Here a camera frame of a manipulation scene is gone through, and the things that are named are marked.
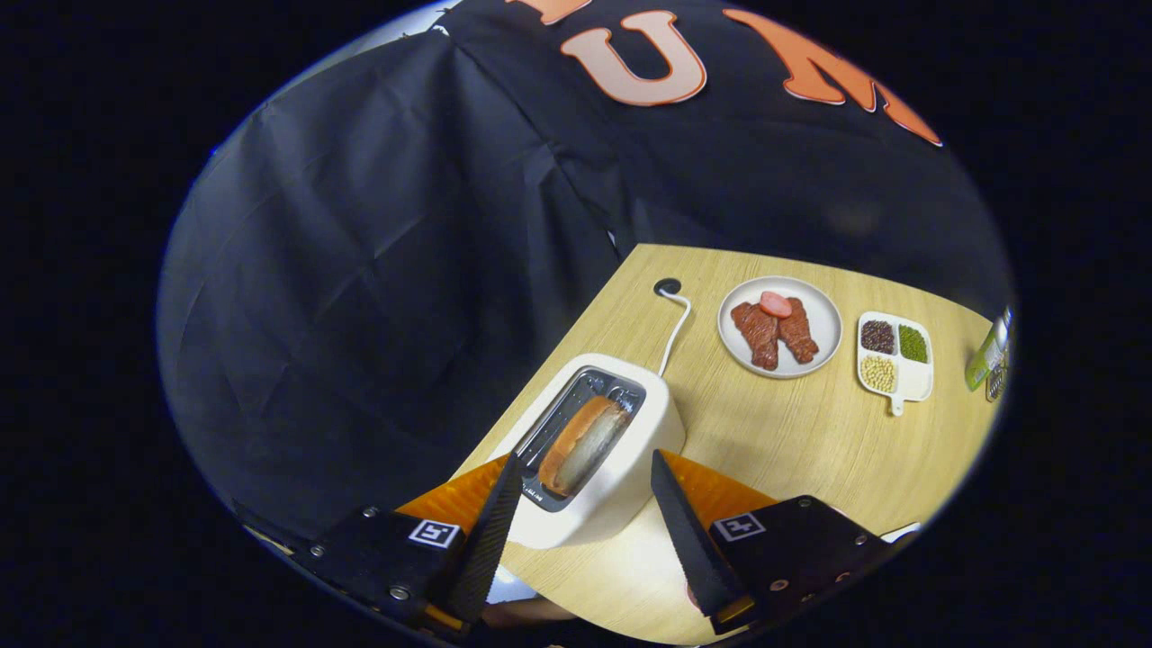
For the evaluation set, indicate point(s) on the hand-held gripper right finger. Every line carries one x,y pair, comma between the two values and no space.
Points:
688,540

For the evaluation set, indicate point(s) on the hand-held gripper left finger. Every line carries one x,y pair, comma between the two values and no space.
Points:
490,540

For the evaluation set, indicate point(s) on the toasted bread slice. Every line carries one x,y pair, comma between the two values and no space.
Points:
580,445

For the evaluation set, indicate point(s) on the pink round plate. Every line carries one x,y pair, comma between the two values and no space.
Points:
531,612

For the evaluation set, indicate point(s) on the white toaster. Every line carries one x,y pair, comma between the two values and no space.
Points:
648,423

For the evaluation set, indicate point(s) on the white square plate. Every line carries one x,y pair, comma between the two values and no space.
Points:
903,531

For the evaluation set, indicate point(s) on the brown meat piece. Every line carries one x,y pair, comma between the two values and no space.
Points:
799,337
756,335

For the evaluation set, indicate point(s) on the red sausage slice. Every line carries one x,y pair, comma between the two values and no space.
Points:
774,304

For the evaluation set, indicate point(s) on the pile of yellow soybeans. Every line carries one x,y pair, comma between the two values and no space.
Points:
878,373

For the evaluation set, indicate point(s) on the grey round plate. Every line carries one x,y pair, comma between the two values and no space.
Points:
823,315

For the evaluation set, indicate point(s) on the white divided dish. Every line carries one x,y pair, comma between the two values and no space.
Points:
913,384

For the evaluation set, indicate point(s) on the pile of dark red beans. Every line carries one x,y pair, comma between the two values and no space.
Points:
877,337

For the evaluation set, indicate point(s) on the pile of green beans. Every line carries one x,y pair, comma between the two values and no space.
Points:
913,344

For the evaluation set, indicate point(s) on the black backdrop cloth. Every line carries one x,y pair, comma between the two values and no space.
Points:
360,270

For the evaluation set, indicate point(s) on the green labelled metal bottle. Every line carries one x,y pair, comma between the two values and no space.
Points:
985,360

